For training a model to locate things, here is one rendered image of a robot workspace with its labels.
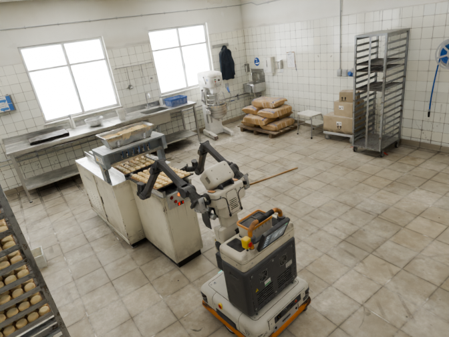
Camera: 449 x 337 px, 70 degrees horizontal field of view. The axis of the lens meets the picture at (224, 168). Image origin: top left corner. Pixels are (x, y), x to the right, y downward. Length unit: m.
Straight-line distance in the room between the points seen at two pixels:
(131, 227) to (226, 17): 5.62
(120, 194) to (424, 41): 4.66
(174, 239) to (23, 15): 4.65
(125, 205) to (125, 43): 3.97
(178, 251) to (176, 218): 0.35
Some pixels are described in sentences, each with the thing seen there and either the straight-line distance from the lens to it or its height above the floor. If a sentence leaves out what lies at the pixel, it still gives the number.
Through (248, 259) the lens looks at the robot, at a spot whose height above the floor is 0.79.
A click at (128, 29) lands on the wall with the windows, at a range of 6.91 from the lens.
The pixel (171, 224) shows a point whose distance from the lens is 3.13.
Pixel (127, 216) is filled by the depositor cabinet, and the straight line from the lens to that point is 3.69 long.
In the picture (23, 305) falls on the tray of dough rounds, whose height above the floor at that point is 0.97.
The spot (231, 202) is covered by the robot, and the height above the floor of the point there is 1.00.
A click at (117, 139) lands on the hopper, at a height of 1.28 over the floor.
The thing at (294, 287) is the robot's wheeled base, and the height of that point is 0.29.
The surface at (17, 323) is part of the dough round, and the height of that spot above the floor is 0.88.
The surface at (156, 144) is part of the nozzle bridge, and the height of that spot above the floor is 1.07.
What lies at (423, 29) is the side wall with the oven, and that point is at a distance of 5.72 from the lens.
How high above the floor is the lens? 2.15
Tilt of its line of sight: 23 degrees down
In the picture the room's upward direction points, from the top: 8 degrees counter-clockwise
